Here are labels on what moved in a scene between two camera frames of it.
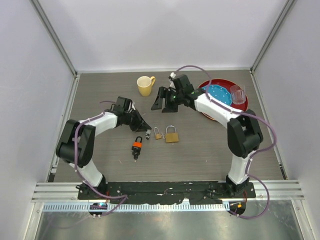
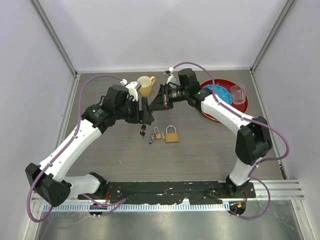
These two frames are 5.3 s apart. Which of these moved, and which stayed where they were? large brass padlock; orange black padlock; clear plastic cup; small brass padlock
Moved: orange black padlock
Stayed: clear plastic cup; small brass padlock; large brass padlock
